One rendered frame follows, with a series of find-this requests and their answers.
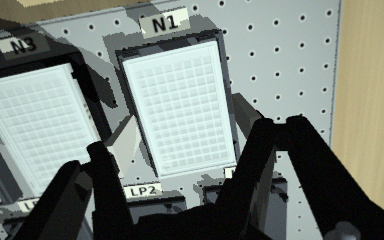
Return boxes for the black l-shaped corner locator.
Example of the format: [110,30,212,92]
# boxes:
[0,153,23,206]

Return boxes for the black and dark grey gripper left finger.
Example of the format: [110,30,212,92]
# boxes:
[12,115,141,240]

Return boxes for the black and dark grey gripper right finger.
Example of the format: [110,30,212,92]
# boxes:
[194,93,384,240]

